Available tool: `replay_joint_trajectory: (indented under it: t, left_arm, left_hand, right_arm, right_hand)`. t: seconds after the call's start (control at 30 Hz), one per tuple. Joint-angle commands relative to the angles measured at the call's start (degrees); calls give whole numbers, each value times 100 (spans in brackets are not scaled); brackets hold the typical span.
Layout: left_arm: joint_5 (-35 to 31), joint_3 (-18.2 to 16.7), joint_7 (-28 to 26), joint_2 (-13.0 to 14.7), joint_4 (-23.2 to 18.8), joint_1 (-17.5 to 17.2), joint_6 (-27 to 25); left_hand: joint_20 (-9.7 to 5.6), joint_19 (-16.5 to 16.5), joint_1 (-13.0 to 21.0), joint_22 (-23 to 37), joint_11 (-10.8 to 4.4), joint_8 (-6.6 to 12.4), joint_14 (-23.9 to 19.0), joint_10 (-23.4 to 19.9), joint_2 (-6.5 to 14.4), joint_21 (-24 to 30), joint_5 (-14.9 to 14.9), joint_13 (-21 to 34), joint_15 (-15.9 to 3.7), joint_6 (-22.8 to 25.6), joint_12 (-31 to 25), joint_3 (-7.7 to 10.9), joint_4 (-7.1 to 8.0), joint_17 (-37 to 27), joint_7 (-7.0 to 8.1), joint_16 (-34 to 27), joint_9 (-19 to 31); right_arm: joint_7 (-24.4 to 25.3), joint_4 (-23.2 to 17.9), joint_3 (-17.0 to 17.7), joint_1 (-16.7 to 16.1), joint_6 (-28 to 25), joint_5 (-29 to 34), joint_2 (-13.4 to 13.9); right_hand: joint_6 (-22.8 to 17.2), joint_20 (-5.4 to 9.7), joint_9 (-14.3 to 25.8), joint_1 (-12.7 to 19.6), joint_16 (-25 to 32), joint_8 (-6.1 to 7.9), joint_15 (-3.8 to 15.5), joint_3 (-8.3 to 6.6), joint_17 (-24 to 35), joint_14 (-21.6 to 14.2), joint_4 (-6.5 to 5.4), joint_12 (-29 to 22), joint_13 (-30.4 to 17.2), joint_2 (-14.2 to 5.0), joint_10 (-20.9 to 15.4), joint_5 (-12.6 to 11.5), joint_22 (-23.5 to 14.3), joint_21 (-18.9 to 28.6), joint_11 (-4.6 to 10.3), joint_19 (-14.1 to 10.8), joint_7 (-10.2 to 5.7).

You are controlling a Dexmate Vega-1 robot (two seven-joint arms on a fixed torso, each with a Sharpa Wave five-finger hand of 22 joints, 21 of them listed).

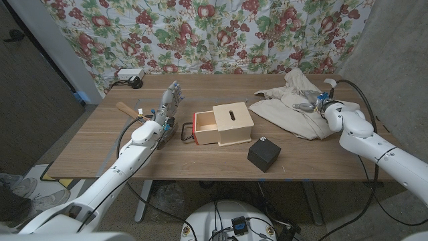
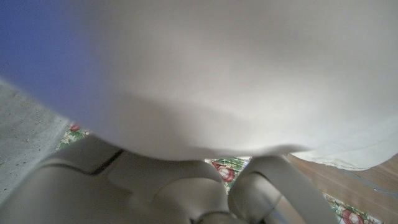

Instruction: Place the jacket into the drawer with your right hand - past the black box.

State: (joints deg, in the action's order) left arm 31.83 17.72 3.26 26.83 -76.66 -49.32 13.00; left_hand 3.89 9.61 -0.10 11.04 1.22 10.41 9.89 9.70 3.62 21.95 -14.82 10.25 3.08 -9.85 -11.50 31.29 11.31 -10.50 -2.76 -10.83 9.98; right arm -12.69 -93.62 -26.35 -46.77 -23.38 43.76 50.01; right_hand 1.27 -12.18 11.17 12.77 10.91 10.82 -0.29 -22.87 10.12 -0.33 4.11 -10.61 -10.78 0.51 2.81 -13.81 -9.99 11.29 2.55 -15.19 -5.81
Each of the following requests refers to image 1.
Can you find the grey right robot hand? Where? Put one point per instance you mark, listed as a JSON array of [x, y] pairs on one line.
[[314, 100]]

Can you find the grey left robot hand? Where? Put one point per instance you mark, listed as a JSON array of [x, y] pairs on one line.
[[168, 102]]

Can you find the beige jacket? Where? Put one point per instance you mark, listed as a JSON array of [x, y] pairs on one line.
[[287, 117]]

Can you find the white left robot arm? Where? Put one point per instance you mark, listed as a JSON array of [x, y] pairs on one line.
[[130, 160]]

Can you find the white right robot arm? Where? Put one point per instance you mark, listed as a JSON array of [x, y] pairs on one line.
[[368, 140]]

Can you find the wooden drawer red front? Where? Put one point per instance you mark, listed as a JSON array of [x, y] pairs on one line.
[[204, 134]]

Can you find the wooden box housing with slot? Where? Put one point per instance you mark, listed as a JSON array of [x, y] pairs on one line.
[[234, 129]]

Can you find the black box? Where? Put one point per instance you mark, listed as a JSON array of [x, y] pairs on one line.
[[264, 154]]

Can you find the black plug adapter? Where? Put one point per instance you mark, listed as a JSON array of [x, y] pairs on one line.
[[136, 82]]

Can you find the white power strip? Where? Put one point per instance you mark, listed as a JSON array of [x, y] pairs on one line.
[[130, 73]]

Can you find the floral fruit print backdrop cloth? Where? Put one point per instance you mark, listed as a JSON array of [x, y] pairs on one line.
[[200, 33]]

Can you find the clear plastic bag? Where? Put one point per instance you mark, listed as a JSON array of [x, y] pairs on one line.
[[167, 201]]

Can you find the white table leg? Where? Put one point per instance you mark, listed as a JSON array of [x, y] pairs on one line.
[[143, 201]]

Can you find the grey table leg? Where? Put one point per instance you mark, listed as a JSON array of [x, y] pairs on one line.
[[312, 204]]

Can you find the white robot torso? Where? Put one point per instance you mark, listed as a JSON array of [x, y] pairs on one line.
[[207, 221]]

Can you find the black module with blue label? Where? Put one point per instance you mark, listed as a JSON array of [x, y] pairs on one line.
[[239, 226]]

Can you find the grey sneaker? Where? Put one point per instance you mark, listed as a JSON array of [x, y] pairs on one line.
[[23, 187], [50, 200]]

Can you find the dark trouser leg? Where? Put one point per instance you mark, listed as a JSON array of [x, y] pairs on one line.
[[11, 205]]

